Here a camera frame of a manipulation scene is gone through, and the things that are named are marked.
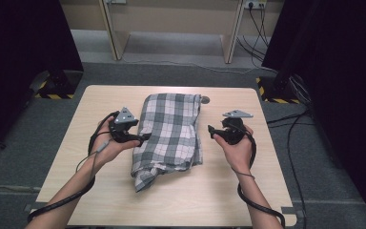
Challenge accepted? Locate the white wall power socket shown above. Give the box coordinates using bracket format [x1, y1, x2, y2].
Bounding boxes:
[243, 0, 267, 10]

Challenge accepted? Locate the grey white plaid shirt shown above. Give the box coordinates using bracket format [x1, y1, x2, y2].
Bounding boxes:
[131, 93, 204, 194]

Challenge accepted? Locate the black stand base striped tape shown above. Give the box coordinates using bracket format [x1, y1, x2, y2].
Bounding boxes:
[28, 70, 84, 100]
[255, 74, 301, 105]

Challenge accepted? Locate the white floor cable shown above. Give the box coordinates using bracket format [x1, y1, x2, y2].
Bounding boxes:
[120, 56, 279, 74]

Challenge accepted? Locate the short black floor cable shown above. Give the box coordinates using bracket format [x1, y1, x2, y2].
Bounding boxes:
[266, 109, 314, 128]

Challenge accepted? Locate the right hand-held gripper cable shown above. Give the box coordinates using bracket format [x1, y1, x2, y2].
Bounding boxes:
[230, 122, 287, 228]

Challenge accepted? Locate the beige wooden desk frame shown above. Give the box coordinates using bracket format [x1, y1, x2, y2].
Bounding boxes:
[59, 0, 285, 65]

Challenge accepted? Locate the black power cable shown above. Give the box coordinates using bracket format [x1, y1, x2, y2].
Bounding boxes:
[235, 35, 267, 70]
[248, 3, 270, 48]

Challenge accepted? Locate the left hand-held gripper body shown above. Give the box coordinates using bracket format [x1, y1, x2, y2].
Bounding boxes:
[109, 107, 141, 144]

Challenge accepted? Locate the long black floor cable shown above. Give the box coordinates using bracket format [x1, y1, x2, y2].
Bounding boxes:
[286, 111, 309, 229]

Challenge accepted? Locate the person's right hand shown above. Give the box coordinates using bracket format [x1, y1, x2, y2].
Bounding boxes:
[212, 124, 255, 175]

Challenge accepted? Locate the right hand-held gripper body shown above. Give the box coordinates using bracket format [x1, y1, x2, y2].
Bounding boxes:
[221, 109, 254, 146]

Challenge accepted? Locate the person's left hand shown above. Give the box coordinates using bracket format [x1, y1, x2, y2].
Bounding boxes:
[92, 115, 142, 167]

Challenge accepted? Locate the black curtain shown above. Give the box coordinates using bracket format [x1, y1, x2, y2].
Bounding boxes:
[261, 0, 366, 229]
[0, 0, 85, 156]

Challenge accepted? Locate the bundle of grey cables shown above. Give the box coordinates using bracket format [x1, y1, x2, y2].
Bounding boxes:
[289, 74, 314, 113]

